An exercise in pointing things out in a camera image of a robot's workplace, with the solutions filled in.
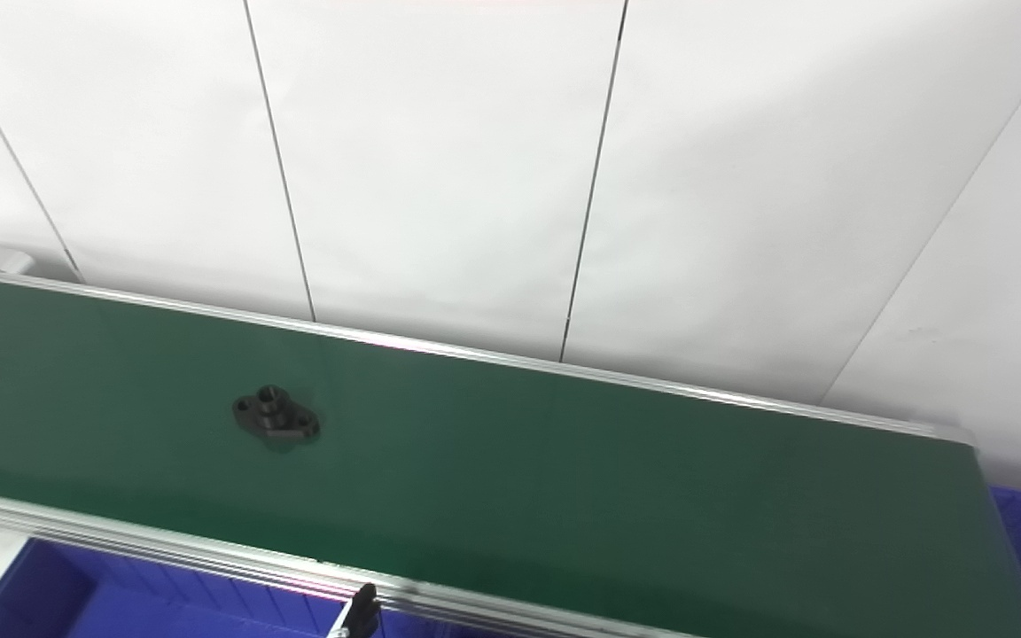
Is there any black flanged metal part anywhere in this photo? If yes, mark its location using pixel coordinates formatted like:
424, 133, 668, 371
231, 384, 322, 445

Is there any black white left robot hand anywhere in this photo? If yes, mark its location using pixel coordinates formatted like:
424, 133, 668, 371
328, 582, 381, 638

